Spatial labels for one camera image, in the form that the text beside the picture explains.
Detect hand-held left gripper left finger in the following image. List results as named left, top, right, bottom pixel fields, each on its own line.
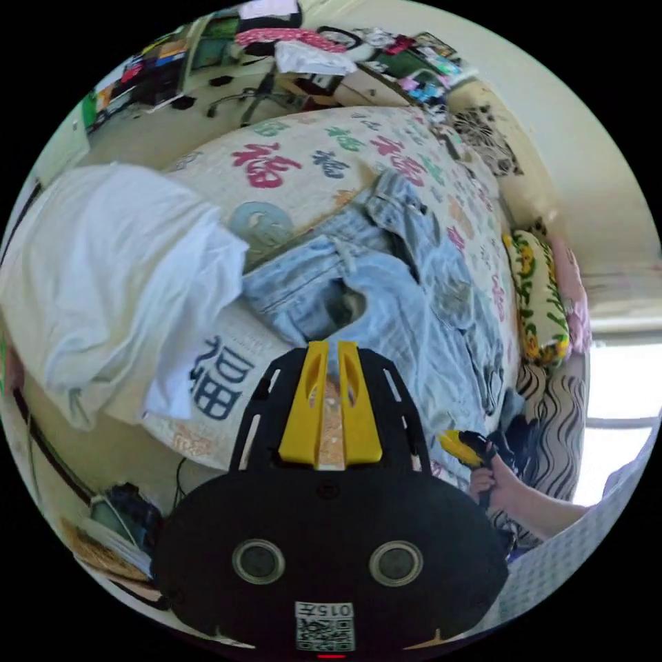
left=279, top=341, right=329, bottom=464

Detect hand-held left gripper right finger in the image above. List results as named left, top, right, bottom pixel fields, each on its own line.
left=338, top=341, right=383, bottom=464

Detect light blue jeans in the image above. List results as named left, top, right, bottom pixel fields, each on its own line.
left=241, top=169, right=523, bottom=459

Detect person's right forearm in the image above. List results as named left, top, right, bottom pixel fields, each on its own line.
left=504, top=478, right=590, bottom=541

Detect person's right hand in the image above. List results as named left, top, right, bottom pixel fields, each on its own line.
left=469, top=454, right=526, bottom=513

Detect black white striped blanket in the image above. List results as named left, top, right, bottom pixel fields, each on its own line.
left=485, top=354, right=588, bottom=549

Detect person's body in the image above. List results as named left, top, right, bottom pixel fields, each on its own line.
left=499, top=423, right=662, bottom=621

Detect window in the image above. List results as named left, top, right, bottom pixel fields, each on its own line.
left=571, top=318, right=662, bottom=508

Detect yellow green floral pillow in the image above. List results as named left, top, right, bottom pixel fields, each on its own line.
left=502, top=230, right=571, bottom=368

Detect pink pillow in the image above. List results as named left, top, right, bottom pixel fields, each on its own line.
left=548, top=237, right=592, bottom=355

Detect white garment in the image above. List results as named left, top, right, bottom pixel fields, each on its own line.
left=0, top=162, right=250, bottom=431

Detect bed with printed quilt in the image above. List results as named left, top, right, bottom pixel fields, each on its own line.
left=20, top=106, right=523, bottom=487

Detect stack of books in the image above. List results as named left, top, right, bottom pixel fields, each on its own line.
left=59, top=483, right=166, bottom=585

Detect black white patterned cushion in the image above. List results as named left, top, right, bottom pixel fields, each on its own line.
left=448, top=103, right=524, bottom=178

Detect office chair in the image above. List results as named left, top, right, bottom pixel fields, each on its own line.
left=206, top=39, right=311, bottom=128

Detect cluttered desk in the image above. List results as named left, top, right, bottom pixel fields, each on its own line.
left=274, top=20, right=479, bottom=112

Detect cluttered shelf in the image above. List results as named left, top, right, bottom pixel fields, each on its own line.
left=82, top=10, right=244, bottom=135

